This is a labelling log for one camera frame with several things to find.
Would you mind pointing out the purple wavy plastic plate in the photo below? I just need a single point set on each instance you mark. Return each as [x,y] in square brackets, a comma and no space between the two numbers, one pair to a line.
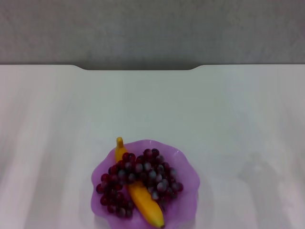
[188,190]

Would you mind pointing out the dark red grape bunch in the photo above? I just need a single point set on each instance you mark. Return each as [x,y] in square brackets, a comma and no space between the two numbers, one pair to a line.
[143,171]

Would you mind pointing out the yellow banana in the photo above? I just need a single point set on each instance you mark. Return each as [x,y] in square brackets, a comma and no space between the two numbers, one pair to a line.
[145,202]

